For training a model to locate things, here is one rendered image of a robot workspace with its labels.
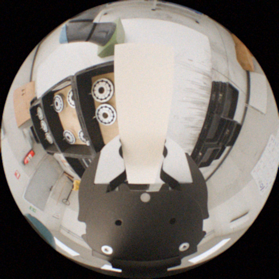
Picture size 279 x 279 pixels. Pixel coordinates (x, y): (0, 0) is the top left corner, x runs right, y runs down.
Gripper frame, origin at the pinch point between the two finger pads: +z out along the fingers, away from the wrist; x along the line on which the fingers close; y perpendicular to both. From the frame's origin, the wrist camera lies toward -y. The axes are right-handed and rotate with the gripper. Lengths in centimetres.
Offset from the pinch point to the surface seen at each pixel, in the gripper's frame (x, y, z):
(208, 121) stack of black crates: 85, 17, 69
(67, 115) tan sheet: -44, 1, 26
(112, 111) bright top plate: -12.7, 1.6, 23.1
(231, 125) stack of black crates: 124, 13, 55
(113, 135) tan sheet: -15.2, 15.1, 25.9
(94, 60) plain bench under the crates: -28, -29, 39
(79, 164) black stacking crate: -52, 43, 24
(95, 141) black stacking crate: -22.6, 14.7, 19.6
